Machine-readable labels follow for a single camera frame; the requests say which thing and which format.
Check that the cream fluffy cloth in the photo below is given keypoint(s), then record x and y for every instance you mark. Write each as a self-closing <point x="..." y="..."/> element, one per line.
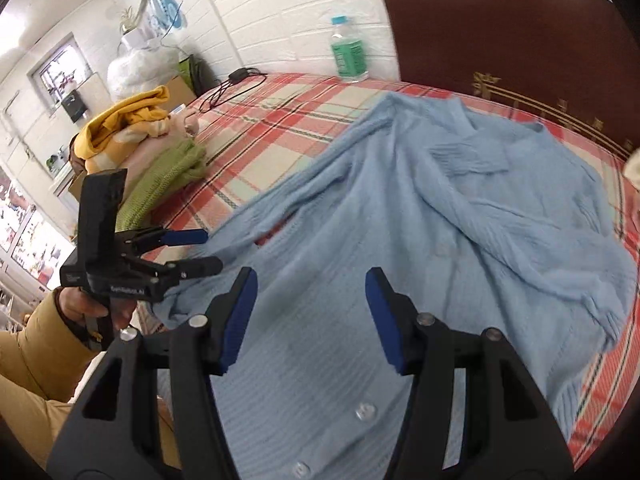
<point x="634" y="170"/>

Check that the light blue knit cardigan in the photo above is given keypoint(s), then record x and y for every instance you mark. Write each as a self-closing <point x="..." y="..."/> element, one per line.
<point x="425" y="240"/>

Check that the cardboard box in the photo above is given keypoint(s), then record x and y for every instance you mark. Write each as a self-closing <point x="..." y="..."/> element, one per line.
<point x="172" y="91"/>

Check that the green knit sweater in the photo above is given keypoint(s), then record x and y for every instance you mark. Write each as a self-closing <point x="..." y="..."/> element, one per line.
<point x="160" y="180"/>

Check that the dark wooden headboard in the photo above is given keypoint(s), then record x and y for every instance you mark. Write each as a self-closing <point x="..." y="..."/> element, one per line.
<point x="510" y="30"/>

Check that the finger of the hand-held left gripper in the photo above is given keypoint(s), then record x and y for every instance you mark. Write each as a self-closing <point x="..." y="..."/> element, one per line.
<point x="175" y="236"/>
<point x="197" y="266"/>

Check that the yellow garment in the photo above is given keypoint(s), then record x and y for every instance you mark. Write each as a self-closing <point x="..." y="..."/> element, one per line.
<point x="122" y="122"/>

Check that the person's left forearm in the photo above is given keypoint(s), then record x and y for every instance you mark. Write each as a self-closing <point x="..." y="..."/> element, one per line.
<point x="37" y="350"/>

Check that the green bag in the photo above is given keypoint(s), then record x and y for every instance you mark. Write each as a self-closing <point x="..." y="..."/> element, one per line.
<point x="192" y="74"/>

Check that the pink garment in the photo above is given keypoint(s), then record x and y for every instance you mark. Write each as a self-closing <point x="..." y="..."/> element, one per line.
<point x="175" y="132"/>

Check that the window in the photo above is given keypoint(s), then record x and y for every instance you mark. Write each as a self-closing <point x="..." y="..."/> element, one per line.
<point x="62" y="72"/>

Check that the clear plastic water bottle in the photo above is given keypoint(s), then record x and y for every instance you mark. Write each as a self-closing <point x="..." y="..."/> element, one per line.
<point x="348" y="52"/>

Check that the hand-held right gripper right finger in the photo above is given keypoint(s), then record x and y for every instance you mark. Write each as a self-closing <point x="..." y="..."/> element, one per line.
<point x="381" y="310"/>

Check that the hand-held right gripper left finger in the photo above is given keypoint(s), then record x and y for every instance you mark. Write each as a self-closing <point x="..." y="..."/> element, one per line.
<point x="240" y="317"/>

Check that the person's left hand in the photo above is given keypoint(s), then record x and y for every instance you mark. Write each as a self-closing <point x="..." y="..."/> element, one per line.
<point x="117" y="312"/>

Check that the white plastic bag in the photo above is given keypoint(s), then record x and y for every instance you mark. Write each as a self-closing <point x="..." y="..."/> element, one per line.
<point x="142" y="67"/>

